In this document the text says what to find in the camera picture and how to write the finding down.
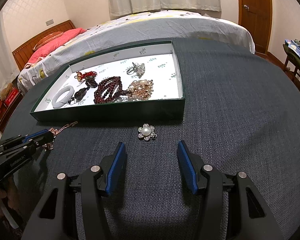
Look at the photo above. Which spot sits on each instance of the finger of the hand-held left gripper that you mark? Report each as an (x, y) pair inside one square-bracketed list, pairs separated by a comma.
[(187, 170), (17, 150), (35, 135), (116, 170)]

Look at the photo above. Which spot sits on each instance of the white jade bangle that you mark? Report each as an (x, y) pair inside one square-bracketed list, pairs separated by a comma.
[(55, 100)]

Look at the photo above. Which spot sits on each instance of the pearl flower brooch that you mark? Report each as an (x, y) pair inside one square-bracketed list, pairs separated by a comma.
[(146, 132)]

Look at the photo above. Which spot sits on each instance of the red tassel ornament gold bell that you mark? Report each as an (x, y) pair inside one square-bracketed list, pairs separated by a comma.
[(80, 76), (91, 74)]

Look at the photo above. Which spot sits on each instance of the gold pearl jewelry cluster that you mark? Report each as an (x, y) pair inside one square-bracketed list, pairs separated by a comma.
[(140, 90)]

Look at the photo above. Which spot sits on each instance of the silver rhinestone brooch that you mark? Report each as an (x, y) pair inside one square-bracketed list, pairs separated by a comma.
[(140, 70)]

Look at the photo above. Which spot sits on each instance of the small silver pearl earring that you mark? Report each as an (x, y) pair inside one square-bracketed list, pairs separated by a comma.
[(134, 64)]

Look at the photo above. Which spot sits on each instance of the green shallow box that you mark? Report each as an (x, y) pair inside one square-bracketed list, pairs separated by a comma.
[(165, 62)]

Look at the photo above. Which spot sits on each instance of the wooden nightstand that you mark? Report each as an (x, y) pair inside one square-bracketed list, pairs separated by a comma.
[(8, 115)]

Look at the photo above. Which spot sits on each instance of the red box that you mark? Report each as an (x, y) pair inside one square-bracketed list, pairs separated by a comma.
[(11, 98)]

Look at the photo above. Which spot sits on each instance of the brown plush toy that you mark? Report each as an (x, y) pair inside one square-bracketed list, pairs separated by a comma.
[(6, 90)]

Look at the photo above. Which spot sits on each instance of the wooden headboard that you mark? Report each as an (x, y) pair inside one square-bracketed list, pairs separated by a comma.
[(22, 50)]

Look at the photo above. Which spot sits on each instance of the brown pillow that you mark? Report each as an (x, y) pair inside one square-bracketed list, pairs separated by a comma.
[(48, 38)]

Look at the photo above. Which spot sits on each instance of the pink pillow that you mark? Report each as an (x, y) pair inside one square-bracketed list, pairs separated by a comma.
[(62, 40)]

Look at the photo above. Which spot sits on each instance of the bed with patterned sheet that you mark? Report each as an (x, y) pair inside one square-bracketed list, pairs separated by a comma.
[(165, 27)]

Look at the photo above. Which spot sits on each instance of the pile of clothes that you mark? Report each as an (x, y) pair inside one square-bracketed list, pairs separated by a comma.
[(297, 52)]

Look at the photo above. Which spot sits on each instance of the wooden door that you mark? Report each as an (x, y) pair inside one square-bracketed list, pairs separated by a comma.
[(255, 17)]

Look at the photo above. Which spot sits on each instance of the wall switch plate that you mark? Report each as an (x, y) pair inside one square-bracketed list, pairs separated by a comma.
[(49, 22)]

